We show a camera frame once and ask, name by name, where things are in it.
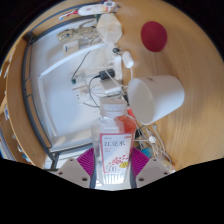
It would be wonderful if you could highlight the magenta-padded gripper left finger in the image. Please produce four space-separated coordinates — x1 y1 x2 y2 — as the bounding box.
54 147 98 190

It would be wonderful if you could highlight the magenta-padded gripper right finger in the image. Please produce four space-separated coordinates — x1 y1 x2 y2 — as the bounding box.
129 147 172 189

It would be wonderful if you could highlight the clear bottle with pink drink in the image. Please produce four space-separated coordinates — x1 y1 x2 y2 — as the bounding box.
91 98 137 185

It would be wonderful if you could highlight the white plastic cup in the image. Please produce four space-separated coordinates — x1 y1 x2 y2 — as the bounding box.
128 74 186 126

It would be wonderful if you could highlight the wooden shelf unit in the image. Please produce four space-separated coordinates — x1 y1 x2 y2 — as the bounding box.
0 36 51 166

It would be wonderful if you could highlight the black power adapter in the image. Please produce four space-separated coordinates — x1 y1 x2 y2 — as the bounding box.
98 69 116 81

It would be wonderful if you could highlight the white desk lamp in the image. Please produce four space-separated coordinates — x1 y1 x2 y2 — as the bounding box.
37 41 116 80

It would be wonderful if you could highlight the flat round red coaster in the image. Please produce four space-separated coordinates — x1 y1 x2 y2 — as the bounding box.
140 20 168 53

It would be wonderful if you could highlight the wooden tree-man figurine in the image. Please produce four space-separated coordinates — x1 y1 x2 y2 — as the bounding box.
57 26 98 43

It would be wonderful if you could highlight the white wall panel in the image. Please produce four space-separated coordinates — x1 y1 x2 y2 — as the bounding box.
63 41 80 55

